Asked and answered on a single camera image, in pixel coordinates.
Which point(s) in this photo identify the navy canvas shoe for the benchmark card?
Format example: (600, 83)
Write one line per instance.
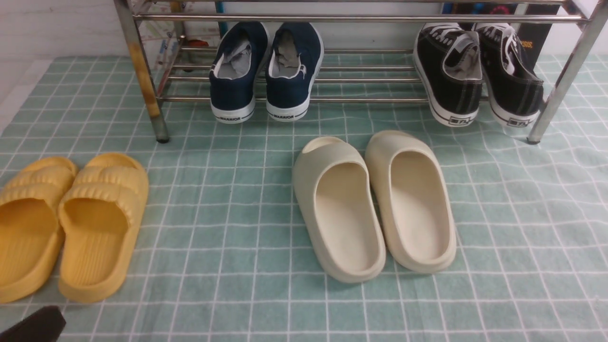
(297, 53)
(241, 56)

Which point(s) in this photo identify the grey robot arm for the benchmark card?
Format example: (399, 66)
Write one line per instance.
(44, 325)

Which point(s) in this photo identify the steel shoe rack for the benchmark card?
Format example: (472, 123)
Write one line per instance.
(589, 23)

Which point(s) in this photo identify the printed paper behind rack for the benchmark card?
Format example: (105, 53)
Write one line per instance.
(159, 39)

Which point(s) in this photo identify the black box behind rack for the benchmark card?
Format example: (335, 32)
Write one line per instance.
(532, 36)

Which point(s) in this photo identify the left cream foam slide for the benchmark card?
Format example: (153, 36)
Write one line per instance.
(332, 187)

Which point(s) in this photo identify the cream foam slide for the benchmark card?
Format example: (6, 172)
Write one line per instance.
(332, 187)
(417, 221)

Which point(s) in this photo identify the right cream foam slide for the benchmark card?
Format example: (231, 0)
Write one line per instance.
(417, 221)

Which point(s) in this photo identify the green checked floor cloth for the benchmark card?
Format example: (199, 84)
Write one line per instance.
(223, 254)

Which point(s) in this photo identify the left black canvas sneaker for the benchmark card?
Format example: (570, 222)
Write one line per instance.
(448, 61)

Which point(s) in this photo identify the black canvas sneaker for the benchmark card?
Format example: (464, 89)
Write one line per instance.
(515, 93)
(448, 61)

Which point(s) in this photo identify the right yellow rubber slipper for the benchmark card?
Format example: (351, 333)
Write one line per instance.
(101, 215)

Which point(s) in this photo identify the yellow rubber slipper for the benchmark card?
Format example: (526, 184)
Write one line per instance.
(30, 233)
(101, 215)

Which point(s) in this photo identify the right black canvas sneaker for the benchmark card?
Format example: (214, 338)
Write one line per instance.
(515, 93)

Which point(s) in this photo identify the left yellow rubber slipper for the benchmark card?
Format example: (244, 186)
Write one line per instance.
(30, 233)

